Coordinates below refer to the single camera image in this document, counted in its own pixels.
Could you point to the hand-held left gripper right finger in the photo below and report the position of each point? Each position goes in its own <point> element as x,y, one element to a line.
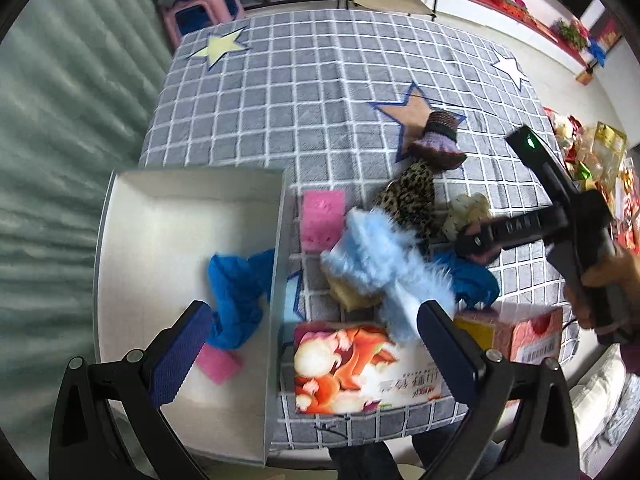
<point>445,350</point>

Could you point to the grey checked star blanket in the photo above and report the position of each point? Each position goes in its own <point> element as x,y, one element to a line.
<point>310,85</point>

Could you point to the leopard print cloth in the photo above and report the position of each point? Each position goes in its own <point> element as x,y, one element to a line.
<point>412,195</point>

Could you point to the white cardboard box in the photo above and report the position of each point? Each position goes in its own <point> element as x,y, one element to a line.
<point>160,240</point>

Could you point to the red yellow carton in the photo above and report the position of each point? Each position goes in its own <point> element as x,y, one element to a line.
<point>525,332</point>

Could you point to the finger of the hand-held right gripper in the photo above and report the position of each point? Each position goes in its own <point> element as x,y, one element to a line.
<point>515,230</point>

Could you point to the floral tissue box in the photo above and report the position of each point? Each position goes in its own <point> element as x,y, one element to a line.
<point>350,370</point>

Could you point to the person's right hand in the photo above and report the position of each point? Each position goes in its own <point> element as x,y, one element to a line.
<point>625,270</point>

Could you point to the pink sponge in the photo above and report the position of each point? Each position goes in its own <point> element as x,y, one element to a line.
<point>220,365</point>
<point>322,220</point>

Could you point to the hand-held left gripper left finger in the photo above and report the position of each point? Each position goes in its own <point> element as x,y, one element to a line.
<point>185,355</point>

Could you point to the green curtain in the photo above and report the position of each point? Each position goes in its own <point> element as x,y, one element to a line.
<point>60,110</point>

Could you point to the tan yellow sock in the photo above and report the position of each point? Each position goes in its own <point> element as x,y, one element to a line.
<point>350,297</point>

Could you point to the pink plastic stool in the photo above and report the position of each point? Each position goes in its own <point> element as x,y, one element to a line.
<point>172,25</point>

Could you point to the white cushion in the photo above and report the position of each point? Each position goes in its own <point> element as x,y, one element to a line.
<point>600,400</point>

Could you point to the cream fluffy cloth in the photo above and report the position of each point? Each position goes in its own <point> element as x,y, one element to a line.
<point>467,207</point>

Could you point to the pile of colourful packets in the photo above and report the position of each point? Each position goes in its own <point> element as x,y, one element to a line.
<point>600,160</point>

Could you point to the person's leg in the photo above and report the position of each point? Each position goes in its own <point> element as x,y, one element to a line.
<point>370,462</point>

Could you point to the red cloth side table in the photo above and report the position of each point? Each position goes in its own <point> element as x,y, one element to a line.
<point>500,5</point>

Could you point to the light blue fluffy cloth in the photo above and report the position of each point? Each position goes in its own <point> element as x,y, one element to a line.
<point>375,255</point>

